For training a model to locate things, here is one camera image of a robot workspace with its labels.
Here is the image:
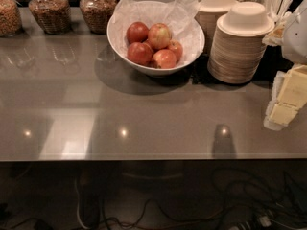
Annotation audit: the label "right glass cereal jar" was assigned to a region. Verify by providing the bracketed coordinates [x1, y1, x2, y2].
[80, 0, 117, 35]

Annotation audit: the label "left glass cereal jar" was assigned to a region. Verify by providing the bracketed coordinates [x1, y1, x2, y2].
[0, 0, 22, 37]

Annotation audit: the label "glass cereal jar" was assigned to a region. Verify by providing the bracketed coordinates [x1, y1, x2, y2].
[80, 0, 117, 35]
[28, 0, 71, 35]
[0, 0, 22, 37]

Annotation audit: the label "black mat under bowls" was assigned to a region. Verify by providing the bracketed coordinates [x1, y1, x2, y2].
[191, 46, 294, 84]

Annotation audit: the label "red apple top left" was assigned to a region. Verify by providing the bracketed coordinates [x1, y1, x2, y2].
[126, 21, 149, 44]

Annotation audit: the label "floor cables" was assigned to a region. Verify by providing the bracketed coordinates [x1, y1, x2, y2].
[0, 166, 307, 230]

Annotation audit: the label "stack paper bowls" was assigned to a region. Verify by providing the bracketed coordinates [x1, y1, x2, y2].
[207, 2, 274, 84]
[196, 0, 236, 54]

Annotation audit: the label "red apple right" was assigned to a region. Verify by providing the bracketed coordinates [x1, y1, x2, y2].
[168, 39, 183, 61]

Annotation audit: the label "front stack paper bowls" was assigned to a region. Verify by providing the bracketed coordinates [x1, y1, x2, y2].
[207, 2, 274, 84]

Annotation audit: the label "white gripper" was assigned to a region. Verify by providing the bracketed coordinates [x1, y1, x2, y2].
[264, 0, 307, 131]

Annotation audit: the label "red apple front left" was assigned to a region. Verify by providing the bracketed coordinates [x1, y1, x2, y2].
[127, 42, 154, 66]

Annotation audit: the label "rear stack paper bowls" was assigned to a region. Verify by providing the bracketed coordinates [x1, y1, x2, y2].
[196, 0, 236, 54]

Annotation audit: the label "middle glass cereal jar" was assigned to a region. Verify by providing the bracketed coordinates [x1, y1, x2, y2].
[28, 0, 71, 35]

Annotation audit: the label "red yellow apple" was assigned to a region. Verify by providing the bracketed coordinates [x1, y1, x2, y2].
[148, 23, 172, 50]

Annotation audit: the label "white ceramic bowl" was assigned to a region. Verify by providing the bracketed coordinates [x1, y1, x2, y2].
[106, 0, 206, 78]

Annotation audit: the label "red apple front centre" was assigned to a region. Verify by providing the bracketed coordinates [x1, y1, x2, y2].
[152, 49, 177, 69]

